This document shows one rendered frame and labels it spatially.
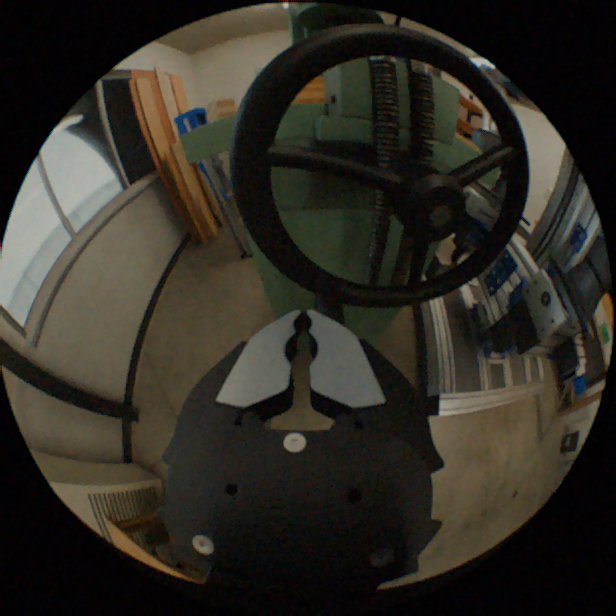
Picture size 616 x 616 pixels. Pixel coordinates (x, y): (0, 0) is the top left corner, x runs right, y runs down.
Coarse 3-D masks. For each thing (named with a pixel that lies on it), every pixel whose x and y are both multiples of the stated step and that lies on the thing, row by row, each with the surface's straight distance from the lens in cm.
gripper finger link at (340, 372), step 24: (312, 312) 11; (312, 336) 9; (336, 336) 9; (336, 360) 8; (360, 360) 8; (312, 384) 7; (336, 384) 7; (360, 384) 7; (336, 408) 7; (360, 408) 7
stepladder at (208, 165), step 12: (204, 108) 133; (180, 120) 126; (192, 120) 122; (204, 120) 136; (180, 132) 126; (216, 156) 134; (204, 168) 120; (216, 168) 137; (216, 180) 121; (228, 180) 138; (216, 192) 125; (228, 192) 134; (216, 204) 125; (228, 204) 125; (228, 228) 131; (240, 228) 131; (240, 252) 142
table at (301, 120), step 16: (288, 112) 30; (304, 112) 30; (320, 112) 30; (208, 128) 33; (224, 128) 32; (288, 128) 30; (304, 128) 30; (320, 128) 21; (336, 128) 21; (352, 128) 21; (368, 128) 22; (400, 128) 23; (192, 144) 35; (208, 144) 33; (224, 144) 32; (368, 144) 22; (400, 144) 23; (464, 144) 41; (192, 160) 35; (448, 160) 27; (464, 160) 42; (496, 176) 50
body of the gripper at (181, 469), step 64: (192, 448) 6; (256, 448) 5; (320, 448) 5; (384, 448) 6; (192, 512) 6; (256, 512) 5; (320, 512) 5; (384, 512) 5; (256, 576) 6; (320, 576) 5; (384, 576) 6
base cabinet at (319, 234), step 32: (288, 224) 35; (320, 224) 35; (352, 224) 36; (256, 256) 41; (320, 256) 40; (352, 256) 41; (384, 256) 43; (288, 288) 47; (352, 320) 64; (384, 320) 68
